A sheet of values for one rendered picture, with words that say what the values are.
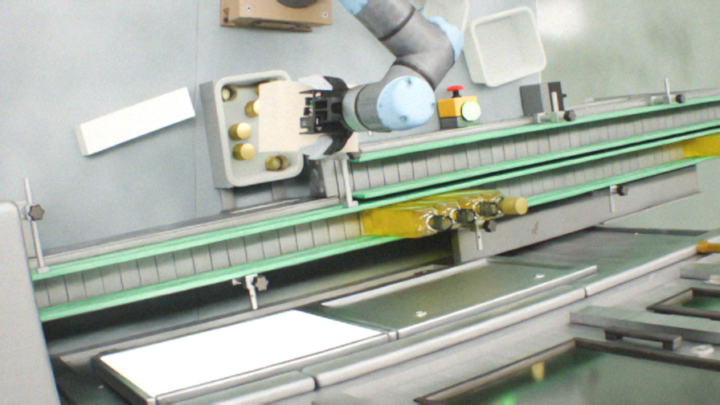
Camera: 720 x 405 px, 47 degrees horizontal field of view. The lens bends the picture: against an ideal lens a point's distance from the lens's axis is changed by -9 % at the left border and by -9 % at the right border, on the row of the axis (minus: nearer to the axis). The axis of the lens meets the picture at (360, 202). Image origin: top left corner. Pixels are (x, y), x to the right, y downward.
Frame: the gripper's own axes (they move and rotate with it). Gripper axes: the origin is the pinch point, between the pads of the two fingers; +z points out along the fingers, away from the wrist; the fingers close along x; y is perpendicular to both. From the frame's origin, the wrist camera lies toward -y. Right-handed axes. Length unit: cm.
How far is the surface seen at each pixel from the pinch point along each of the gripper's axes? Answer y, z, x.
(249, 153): -0.3, 28.8, 5.6
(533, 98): -79, 31, -10
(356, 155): -14.2, 9.3, 6.4
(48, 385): 67, -104, 19
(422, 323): -8.2, -21.8, 34.2
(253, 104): -1.3, 29.1, -4.7
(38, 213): 48, 9, 16
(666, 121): -127, 24, -6
